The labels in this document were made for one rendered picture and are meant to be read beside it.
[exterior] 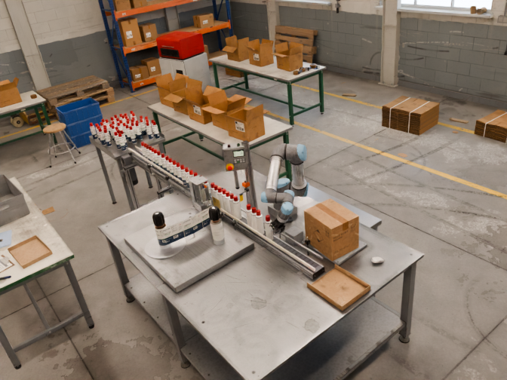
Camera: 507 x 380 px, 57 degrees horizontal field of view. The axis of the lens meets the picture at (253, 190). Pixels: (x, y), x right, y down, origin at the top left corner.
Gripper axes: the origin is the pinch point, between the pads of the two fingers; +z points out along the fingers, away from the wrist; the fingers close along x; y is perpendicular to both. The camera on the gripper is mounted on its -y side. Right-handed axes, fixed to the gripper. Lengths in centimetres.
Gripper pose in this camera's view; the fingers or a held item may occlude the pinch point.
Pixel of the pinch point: (276, 231)
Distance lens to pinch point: 330.8
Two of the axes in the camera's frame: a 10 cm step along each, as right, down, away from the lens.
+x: 5.9, 7.2, -3.6
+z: -2.2, 5.7, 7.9
